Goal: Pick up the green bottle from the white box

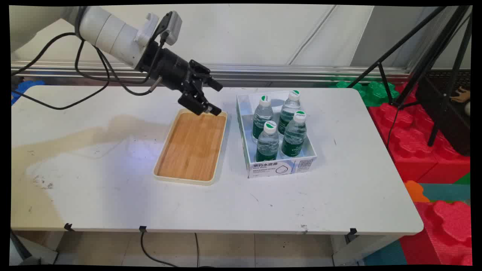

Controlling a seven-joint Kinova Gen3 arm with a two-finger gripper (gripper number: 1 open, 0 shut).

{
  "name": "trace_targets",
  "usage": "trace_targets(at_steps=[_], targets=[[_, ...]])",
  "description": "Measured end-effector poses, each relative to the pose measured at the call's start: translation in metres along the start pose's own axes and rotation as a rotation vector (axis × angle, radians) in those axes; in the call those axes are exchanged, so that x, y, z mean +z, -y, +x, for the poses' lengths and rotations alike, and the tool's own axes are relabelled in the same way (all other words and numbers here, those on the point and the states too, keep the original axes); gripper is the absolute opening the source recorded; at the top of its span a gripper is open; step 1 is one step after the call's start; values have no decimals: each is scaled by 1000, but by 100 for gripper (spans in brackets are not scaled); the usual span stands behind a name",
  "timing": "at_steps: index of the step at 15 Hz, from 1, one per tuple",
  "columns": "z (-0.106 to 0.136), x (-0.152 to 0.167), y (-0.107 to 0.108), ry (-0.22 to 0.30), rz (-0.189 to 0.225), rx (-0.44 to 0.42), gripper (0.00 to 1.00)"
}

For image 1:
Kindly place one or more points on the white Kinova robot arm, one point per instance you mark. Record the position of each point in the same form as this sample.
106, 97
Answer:
109, 30

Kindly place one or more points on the teal foam mat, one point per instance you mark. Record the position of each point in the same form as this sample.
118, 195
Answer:
448, 192

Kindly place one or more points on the bare person hand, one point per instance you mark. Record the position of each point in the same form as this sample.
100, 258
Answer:
461, 96

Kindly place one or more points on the blue foam block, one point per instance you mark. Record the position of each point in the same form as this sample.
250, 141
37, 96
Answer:
26, 88

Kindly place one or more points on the green label water bottle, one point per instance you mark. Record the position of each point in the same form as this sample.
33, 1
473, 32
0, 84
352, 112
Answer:
290, 109
262, 116
294, 137
268, 146

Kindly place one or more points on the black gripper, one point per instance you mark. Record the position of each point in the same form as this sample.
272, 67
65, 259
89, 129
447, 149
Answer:
169, 67

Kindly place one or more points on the aluminium rail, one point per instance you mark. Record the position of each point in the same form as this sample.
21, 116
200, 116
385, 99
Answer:
263, 71

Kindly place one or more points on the green foam block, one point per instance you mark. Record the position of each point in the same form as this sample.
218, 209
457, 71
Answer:
372, 94

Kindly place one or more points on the white and green cardboard box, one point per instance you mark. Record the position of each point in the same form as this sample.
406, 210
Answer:
278, 167

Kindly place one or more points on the white table leg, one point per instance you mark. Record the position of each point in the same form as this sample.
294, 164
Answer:
354, 250

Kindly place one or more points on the large red foam block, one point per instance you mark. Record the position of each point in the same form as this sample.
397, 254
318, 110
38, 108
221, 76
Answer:
410, 143

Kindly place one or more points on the black tripod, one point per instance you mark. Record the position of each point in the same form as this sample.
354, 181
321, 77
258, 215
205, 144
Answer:
433, 52

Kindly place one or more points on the wooden tray with cream rim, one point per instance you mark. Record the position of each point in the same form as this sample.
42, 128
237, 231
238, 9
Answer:
192, 146

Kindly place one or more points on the black mesh panel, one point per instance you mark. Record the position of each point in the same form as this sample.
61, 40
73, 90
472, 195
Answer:
448, 124

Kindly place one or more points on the orange foam piece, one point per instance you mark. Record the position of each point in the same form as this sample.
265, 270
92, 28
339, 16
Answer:
416, 192

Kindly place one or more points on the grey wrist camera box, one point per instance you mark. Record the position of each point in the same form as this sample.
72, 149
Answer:
174, 28

